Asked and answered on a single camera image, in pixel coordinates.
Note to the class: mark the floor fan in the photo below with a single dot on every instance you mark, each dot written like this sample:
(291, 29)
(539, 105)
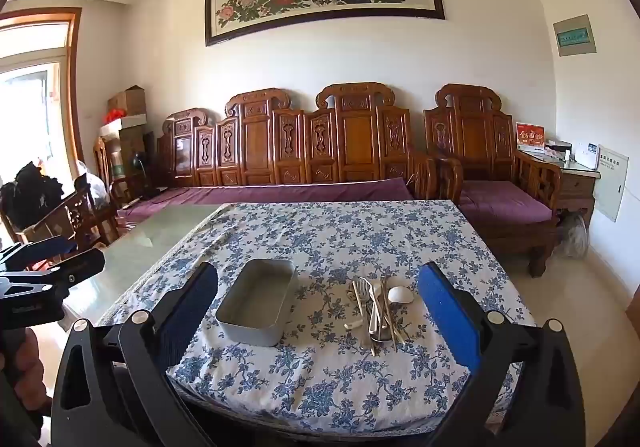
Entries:
(572, 234)

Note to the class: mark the rectangular metal tin box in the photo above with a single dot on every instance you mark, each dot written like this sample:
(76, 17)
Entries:
(250, 299)

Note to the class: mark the carved wooden sofa bench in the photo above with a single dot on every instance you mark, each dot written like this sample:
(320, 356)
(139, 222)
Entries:
(255, 142)

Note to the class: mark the small white spoon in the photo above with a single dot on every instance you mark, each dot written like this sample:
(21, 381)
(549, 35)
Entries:
(352, 324)

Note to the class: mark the red gift box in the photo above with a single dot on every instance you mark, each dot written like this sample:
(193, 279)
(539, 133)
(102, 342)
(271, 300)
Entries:
(530, 137)

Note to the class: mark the person's left hand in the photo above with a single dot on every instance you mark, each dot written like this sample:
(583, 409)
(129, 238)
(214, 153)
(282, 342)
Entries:
(25, 372)

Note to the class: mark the tall-backed wooden chair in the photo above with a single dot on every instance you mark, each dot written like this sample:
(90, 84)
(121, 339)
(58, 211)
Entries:
(102, 162)

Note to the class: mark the metal fork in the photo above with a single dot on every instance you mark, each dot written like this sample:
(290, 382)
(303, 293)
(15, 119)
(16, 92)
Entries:
(366, 289)

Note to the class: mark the white wall cabinet door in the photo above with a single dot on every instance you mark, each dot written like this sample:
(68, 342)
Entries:
(612, 182)

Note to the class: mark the brown cardboard box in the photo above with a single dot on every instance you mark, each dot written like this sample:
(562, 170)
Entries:
(127, 99)

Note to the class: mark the wooden side table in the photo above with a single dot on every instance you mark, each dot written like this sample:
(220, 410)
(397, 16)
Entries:
(575, 187)

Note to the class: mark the grey wall electrical panel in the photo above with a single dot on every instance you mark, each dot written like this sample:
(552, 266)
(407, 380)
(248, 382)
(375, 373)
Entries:
(575, 34)

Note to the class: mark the white desktop device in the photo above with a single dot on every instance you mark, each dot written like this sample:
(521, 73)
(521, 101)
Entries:
(587, 154)

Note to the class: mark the tissue box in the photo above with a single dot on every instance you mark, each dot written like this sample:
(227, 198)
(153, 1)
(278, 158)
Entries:
(559, 149)

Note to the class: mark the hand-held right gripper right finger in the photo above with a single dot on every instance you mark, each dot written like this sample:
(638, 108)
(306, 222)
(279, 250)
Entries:
(450, 322)

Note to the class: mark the blue floral tablecloth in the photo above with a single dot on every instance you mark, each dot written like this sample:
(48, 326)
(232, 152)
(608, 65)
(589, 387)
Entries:
(325, 237)

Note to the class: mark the carved wooden armchair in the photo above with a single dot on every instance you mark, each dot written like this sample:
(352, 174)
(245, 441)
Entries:
(470, 137)

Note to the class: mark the long purple seat cushion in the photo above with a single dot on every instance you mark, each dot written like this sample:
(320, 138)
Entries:
(225, 194)

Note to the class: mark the black clothing pile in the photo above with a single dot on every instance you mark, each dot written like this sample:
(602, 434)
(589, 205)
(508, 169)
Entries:
(30, 192)

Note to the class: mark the white plastic fork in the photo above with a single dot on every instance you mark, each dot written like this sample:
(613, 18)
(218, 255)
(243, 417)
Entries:
(374, 322)

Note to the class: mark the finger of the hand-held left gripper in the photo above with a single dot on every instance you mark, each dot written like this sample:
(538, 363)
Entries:
(45, 247)
(75, 269)

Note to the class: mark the clear plastic bag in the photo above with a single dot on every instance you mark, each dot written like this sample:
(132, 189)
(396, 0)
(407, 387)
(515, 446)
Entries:
(95, 187)

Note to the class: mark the flat white box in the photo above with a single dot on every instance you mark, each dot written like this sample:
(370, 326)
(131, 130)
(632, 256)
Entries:
(125, 127)

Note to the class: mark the wooden door frame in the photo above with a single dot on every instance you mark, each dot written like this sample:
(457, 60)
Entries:
(75, 77)

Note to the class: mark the square purple seat cushion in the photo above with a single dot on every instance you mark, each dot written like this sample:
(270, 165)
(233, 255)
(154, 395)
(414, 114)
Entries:
(500, 199)

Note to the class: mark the stacked cardboard boxes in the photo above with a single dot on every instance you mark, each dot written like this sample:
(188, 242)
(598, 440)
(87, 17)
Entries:
(125, 152)

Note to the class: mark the carved wooden chair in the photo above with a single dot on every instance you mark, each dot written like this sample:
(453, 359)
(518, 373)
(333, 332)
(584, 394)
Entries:
(75, 222)

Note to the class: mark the white soup spoon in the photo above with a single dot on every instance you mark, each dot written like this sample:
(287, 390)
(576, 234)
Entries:
(401, 295)

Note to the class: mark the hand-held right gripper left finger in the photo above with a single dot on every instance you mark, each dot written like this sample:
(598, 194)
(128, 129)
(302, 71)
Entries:
(192, 307)

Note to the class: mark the red artificial flowers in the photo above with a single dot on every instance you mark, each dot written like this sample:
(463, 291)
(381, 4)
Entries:
(115, 117)

